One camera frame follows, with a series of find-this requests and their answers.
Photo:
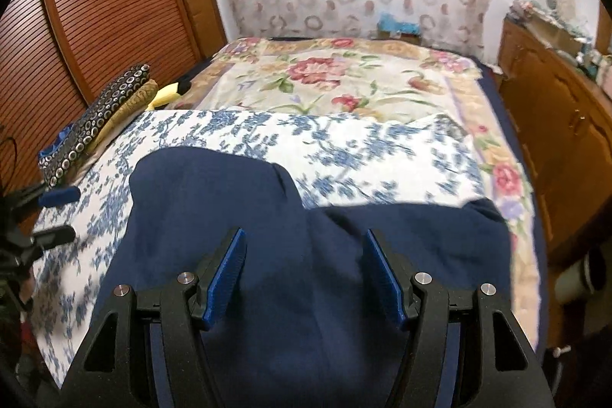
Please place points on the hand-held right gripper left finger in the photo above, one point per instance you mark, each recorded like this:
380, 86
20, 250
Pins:
224, 279

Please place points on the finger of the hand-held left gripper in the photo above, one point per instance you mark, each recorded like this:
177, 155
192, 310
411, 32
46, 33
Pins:
53, 237
60, 196

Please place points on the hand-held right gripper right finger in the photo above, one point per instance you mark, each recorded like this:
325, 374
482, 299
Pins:
387, 279

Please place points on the navy blue garment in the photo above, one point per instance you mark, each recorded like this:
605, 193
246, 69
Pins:
287, 274

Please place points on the blue satin garment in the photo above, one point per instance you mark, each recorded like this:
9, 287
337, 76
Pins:
57, 144

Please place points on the black silver-dotted folded garment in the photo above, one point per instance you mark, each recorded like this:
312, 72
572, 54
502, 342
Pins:
95, 121

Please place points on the tan folded garment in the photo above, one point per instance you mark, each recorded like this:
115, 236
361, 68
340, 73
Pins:
138, 95

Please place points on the blue floral white blanket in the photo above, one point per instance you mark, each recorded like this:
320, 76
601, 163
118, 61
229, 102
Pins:
358, 150

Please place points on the grey-green flask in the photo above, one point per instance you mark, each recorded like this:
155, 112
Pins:
573, 281

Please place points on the navy bed sheet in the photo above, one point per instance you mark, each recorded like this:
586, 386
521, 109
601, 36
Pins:
509, 116

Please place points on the red floral bedspread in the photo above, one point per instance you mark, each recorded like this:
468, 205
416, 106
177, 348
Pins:
334, 73

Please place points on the wooden cabinet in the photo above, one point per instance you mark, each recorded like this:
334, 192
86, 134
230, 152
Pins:
564, 140

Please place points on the light blue cloth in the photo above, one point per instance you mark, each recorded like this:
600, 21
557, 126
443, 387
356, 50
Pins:
397, 25

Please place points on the pile of clutter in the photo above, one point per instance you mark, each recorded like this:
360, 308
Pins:
550, 25

